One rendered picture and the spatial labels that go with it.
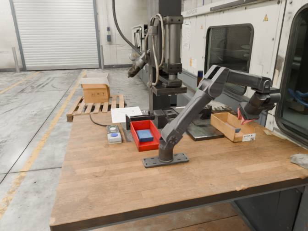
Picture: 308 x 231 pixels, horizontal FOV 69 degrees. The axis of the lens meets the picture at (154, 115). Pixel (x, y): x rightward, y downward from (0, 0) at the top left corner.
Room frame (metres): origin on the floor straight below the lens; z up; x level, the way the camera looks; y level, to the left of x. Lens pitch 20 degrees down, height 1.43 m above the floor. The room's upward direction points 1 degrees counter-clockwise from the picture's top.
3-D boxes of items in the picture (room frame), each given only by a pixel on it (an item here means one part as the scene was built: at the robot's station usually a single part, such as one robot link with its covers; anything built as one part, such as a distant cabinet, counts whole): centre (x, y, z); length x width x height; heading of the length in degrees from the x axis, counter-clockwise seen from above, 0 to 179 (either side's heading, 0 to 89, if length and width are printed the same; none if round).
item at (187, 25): (2.94, -0.42, 1.41); 0.25 x 0.01 x 0.33; 11
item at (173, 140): (0.86, -0.06, 1.00); 0.09 x 0.06 x 0.06; 16
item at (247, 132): (1.16, -0.44, 0.93); 0.25 x 0.13 x 0.08; 14
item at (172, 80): (1.35, -0.07, 1.22); 0.26 x 0.18 x 0.30; 14
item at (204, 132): (1.14, -0.27, 0.91); 0.17 x 0.16 x 0.02; 104
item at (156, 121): (1.29, -0.11, 0.94); 0.20 x 0.10 x 0.07; 104
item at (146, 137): (1.10, 0.05, 0.92); 0.15 x 0.07 x 0.03; 11
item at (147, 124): (1.08, 0.05, 0.93); 0.25 x 0.12 x 0.06; 14
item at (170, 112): (1.29, -0.11, 0.98); 0.20 x 0.10 x 0.01; 104
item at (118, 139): (1.07, 0.21, 0.90); 0.07 x 0.07 x 0.06; 14
